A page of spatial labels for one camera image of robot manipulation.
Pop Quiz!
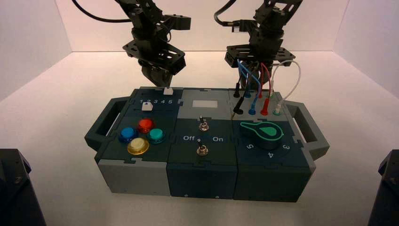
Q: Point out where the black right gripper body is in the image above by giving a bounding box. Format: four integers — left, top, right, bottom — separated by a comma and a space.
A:
224, 29, 296, 69

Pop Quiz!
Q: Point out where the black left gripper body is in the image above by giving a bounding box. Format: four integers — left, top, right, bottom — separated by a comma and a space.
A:
122, 30, 187, 76

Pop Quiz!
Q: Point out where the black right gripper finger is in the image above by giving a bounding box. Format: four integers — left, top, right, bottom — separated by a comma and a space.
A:
244, 64, 260, 87
260, 64, 276, 91

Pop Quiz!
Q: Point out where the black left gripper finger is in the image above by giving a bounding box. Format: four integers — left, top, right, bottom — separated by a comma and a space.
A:
158, 68, 174, 88
142, 64, 159, 87

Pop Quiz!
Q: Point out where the grey and teal control box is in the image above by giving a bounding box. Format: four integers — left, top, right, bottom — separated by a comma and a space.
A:
84, 87, 330, 203

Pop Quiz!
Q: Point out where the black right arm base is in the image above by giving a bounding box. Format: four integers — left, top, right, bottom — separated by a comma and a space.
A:
367, 149, 399, 226

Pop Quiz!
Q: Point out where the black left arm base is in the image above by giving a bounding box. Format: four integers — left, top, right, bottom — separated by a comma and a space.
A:
0, 148, 47, 226

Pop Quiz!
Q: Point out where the red push button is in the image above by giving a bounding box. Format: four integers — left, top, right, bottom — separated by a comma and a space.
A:
137, 118, 155, 134

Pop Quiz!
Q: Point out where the green rotary knob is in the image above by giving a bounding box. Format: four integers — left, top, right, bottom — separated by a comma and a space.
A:
239, 121, 284, 150

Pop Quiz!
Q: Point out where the teal push button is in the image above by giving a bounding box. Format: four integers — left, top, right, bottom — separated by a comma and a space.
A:
146, 128, 166, 145

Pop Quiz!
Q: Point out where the blue push button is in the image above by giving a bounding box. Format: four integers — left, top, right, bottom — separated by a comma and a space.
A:
119, 127, 139, 144

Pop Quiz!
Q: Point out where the yellow push button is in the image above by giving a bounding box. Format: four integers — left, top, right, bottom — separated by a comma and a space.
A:
127, 137, 150, 156

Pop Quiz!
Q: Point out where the red jumper cable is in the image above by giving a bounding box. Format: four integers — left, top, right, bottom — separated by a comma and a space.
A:
257, 62, 272, 117

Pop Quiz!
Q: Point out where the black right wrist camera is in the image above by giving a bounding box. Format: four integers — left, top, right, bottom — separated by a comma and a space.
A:
229, 19, 255, 34

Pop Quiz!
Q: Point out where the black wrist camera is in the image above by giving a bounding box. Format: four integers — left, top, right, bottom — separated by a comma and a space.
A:
229, 19, 255, 34
164, 15, 192, 31

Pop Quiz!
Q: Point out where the white jumper cable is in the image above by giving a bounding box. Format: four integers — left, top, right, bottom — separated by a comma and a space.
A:
268, 60, 302, 115

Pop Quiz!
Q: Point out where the blue jumper cable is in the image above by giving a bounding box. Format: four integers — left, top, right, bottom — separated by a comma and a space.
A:
237, 59, 262, 116

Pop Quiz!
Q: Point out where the black jumper cable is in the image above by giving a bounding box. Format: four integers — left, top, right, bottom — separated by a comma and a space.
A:
231, 62, 259, 120

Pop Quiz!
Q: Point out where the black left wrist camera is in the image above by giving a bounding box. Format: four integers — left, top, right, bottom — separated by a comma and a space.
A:
164, 15, 192, 31

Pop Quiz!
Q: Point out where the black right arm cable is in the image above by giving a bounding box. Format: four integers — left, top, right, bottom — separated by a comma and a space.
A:
214, 0, 238, 26

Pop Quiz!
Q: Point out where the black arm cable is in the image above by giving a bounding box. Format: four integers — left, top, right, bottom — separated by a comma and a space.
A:
72, 0, 132, 24
214, 0, 238, 26

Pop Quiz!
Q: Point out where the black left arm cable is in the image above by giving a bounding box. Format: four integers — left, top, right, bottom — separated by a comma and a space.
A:
72, 0, 132, 24

